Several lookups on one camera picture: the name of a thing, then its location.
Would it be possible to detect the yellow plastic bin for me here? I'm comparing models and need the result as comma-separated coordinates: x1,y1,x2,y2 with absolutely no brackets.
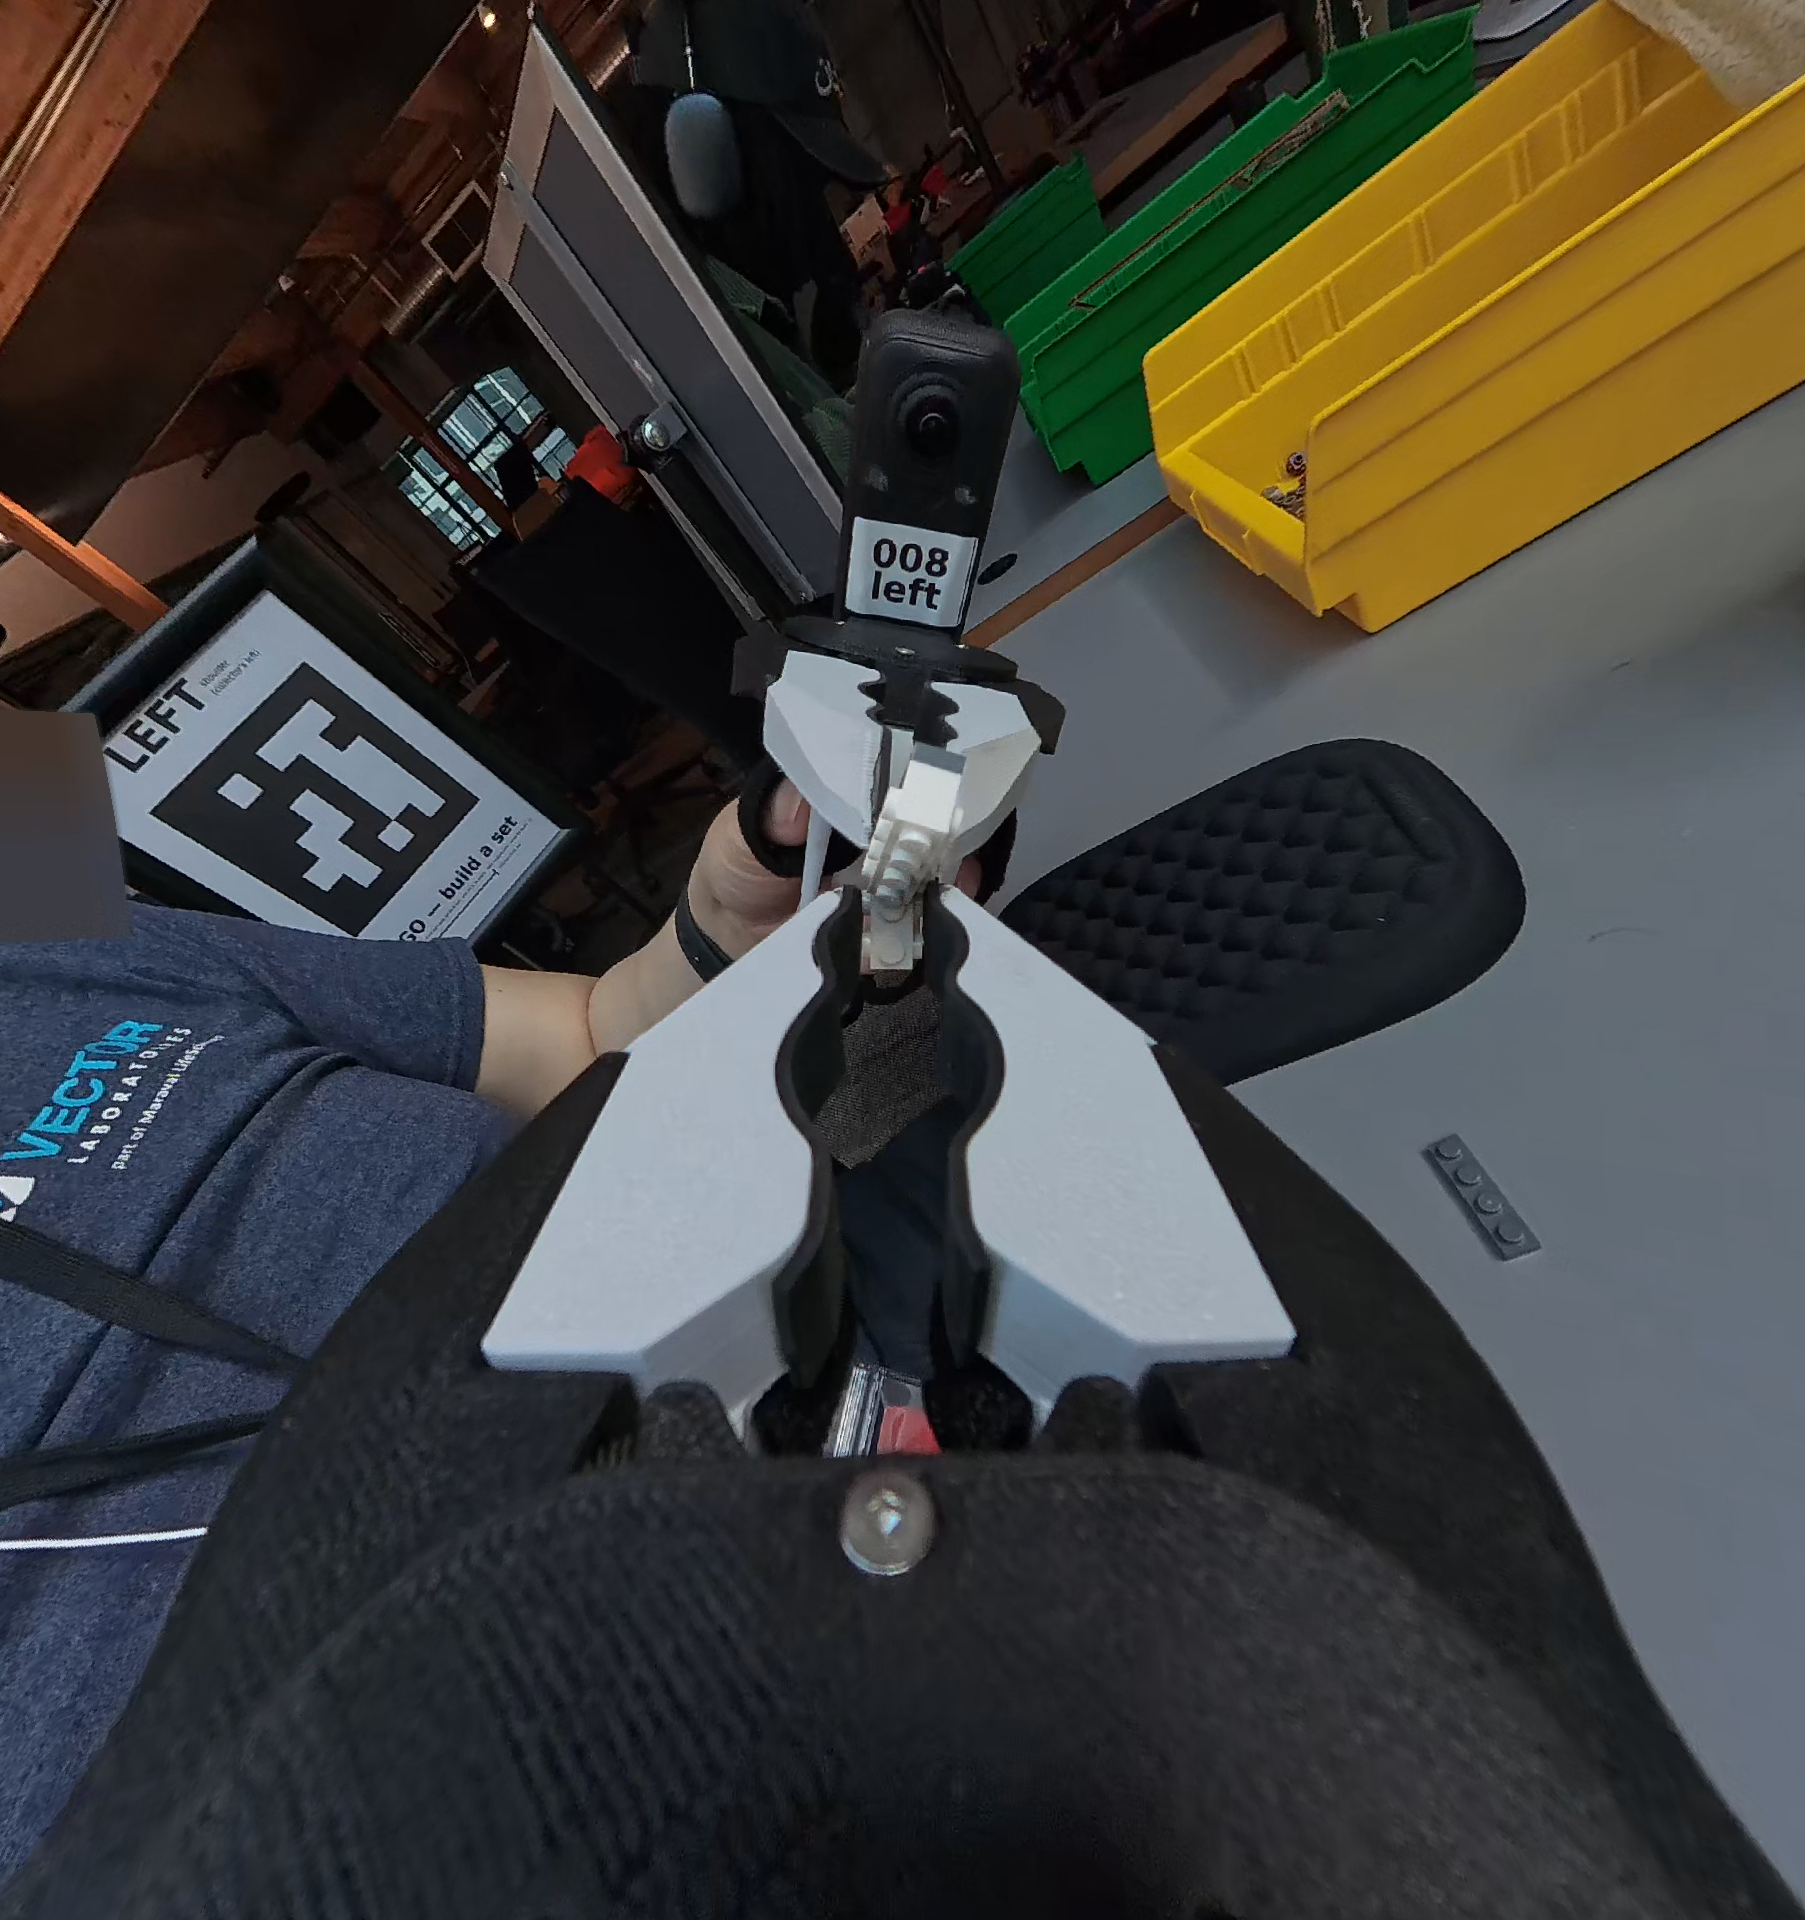
1143,0,1805,634

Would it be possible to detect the black shoulder strap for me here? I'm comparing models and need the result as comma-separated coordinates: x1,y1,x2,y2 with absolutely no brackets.
0,1193,304,1525

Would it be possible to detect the small green plastic bin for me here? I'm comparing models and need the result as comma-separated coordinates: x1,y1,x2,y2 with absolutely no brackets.
947,150,1109,327

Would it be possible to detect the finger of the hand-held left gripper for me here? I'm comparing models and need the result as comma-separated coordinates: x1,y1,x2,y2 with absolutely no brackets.
762,651,908,860
917,693,1054,897

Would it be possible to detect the grey lego plate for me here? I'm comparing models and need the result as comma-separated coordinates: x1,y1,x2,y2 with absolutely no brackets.
1425,1136,1543,1267

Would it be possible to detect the black white marker sign board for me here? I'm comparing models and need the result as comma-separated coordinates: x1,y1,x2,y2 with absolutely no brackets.
62,542,589,962

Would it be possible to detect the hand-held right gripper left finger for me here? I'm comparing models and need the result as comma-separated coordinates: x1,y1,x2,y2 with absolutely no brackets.
479,885,863,1428

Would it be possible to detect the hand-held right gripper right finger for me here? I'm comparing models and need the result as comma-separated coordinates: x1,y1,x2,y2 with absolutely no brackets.
917,883,1298,1416

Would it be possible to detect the black textured wrist rest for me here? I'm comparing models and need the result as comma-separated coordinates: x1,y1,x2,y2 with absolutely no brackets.
999,738,1528,1087

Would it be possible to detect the large green plastic bin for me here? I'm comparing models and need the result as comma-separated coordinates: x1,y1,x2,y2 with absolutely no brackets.
1004,6,1483,488

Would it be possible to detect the white lego assembly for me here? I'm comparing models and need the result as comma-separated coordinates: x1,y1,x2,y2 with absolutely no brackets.
857,747,980,1005

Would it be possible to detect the person's left hand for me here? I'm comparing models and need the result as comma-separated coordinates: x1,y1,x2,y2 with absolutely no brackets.
685,786,863,993

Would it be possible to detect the person's left forearm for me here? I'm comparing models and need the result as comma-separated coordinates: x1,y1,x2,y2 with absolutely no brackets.
474,936,725,1120

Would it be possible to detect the grey framed panel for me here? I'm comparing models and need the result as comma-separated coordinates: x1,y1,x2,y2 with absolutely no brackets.
482,23,846,605

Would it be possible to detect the person's blue shirt torso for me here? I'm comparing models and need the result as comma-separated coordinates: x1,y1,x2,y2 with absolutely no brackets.
0,901,532,1920

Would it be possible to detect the beige cloth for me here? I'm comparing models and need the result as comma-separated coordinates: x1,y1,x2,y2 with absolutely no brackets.
1614,0,1805,110

